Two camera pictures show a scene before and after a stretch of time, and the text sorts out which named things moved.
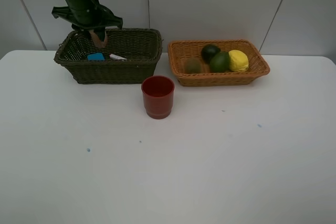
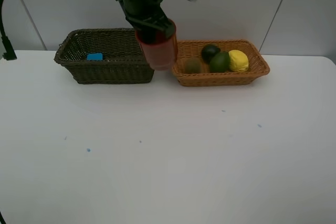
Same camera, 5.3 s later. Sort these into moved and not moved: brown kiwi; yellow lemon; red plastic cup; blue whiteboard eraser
Moved: red plastic cup
Not moved: blue whiteboard eraser; yellow lemon; brown kiwi
